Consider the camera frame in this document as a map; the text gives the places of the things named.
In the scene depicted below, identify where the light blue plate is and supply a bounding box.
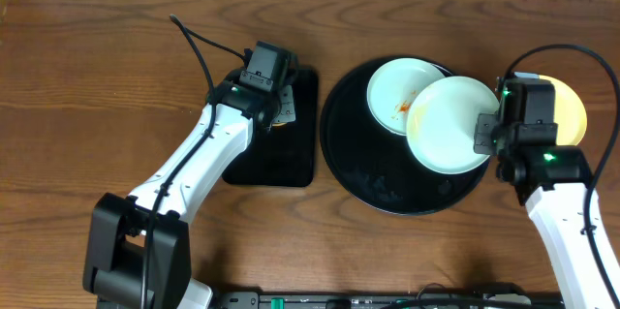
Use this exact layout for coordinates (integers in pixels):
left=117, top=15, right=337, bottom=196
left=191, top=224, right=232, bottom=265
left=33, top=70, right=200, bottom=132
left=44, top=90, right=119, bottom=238
left=366, top=58, right=445, bottom=136
left=406, top=77, right=499, bottom=174

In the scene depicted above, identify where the yellow plate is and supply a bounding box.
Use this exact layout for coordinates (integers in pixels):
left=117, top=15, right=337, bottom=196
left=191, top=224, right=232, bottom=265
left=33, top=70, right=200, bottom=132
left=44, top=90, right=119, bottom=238
left=539, top=75, right=587, bottom=145

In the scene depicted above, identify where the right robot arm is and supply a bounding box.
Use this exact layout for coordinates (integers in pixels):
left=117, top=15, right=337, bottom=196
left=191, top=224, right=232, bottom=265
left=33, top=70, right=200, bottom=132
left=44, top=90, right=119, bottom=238
left=474, top=114, right=619, bottom=308

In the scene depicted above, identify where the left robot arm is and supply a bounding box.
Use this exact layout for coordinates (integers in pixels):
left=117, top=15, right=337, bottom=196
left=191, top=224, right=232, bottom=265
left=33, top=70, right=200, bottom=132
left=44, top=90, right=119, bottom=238
left=82, top=68, right=299, bottom=308

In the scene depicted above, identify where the black rectangular tray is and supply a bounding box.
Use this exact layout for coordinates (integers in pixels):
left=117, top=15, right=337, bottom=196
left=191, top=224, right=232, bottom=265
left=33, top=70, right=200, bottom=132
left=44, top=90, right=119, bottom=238
left=223, top=66, right=319, bottom=188

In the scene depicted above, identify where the black round tray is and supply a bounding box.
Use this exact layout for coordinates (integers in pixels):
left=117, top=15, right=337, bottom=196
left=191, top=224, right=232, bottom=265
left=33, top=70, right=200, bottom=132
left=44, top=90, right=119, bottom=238
left=320, top=55, right=489, bottom=216

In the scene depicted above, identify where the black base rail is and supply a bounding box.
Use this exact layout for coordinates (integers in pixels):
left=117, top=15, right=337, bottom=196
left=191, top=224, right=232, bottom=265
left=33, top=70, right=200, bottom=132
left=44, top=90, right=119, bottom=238
left=209, top=292, right=564, bottom=309

